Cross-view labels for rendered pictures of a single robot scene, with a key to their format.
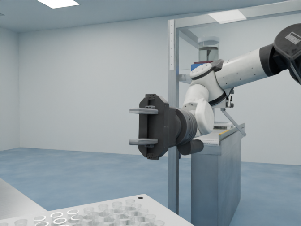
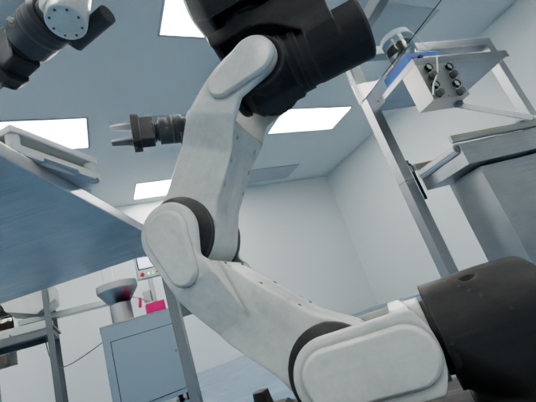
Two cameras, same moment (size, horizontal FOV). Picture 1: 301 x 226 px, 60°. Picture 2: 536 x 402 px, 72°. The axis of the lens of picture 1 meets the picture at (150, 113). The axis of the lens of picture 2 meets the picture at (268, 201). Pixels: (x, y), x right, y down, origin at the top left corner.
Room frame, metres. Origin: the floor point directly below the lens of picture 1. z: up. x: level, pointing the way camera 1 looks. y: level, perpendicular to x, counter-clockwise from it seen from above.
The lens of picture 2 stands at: (0.01, -0.89, 0.38)
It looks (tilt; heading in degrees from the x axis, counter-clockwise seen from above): 17 degrees up; 43
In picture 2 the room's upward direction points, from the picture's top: 19 degrees counter-clockwise
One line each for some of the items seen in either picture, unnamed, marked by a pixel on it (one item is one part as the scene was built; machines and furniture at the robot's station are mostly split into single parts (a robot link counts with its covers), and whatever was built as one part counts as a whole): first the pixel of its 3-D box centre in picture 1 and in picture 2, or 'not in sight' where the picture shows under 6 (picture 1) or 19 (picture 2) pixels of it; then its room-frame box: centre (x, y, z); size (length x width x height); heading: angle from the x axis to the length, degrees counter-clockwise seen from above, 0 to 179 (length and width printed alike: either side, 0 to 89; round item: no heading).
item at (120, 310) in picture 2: not in sight; (128, 301); (1.47, 2.56, 0.95); 0.49 x 0.36 x 0.38; 161
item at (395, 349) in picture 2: not in sight; (369, 356); (0.53, -0.51, 0.28); 0.21 x 0.20 x 0.13; 118
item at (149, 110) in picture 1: (143, 109); (120, 125); (0.47, 0.01, 1.05); 0.06 x 0.03 x 0.02; 151
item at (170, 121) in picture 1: (163, 126); (152, 132); (0.55, -0.03, 1.01); 0.12 x 0.10 x 0.13; 151
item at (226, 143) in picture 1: (220, 136); (534, 147); (2.39, -0.64, 0.77); 1.30 x 0.29 x 0.10; 153
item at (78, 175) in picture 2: not in sight; (24, 183); (0.22, 0.06, 0.87); 0.24 x 0.24 x 0.02; 29
